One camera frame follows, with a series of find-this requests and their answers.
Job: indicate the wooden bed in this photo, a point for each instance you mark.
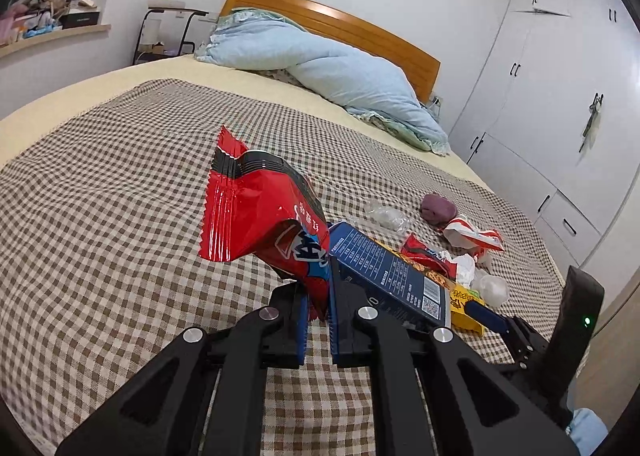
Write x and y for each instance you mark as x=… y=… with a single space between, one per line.
x=350 y=23

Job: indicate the white wardrobe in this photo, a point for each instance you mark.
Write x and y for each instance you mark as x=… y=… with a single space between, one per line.
x=550 y=60

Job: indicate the red white snack wrapper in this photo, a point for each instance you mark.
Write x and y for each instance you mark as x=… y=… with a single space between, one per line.
x=472 y=236

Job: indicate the cream bed sheet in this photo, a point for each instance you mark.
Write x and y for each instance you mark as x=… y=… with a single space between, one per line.
x=165 y=70

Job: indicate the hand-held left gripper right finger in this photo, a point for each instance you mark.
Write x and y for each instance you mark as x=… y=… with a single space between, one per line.
x=336 y=316

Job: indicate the grey hanging cloth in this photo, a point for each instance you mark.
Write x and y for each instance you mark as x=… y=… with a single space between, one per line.
x=592 y=115

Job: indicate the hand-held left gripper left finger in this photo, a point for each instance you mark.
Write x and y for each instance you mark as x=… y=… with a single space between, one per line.
x=300 y=321

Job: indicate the black flat box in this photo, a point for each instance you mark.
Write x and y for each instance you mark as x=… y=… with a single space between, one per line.
x=80 y=19

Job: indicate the person's right forearm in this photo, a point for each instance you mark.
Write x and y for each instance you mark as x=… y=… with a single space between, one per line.
x=587 y=431

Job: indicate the yellow snack bag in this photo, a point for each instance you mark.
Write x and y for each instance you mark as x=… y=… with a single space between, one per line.
x=462 y=308

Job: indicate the wall socket with plug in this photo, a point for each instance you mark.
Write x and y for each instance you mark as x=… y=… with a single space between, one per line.
x=435 y=101

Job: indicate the pink bags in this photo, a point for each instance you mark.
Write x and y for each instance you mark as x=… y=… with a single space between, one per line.
x=12 y=20

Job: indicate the red snack packet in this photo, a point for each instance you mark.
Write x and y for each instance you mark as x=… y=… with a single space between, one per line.
x=425 y=252
x=250 y=216

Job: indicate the white wad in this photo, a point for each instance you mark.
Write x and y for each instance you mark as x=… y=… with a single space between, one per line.
x=492 y=288

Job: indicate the light blue cloth bundle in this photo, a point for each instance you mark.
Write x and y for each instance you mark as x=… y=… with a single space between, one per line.
x=42 y=31

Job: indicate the black frame side table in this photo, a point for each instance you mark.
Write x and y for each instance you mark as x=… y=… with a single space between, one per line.
x=175 y=12

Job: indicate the purple round lump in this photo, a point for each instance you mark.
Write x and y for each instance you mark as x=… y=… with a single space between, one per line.
x=437 y=208

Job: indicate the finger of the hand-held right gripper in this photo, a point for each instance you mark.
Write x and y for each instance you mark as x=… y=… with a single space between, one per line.
x=482 y=312
x=517 y=348

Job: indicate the light blue duvet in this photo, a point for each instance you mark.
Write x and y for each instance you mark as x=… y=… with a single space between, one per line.
x=325 y=65

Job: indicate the dark blue milk carton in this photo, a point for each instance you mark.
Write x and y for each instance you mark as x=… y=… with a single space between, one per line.
x=390 y=276

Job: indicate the clear plastic wrapper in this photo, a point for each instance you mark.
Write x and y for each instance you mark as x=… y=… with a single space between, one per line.
x=387 y=216

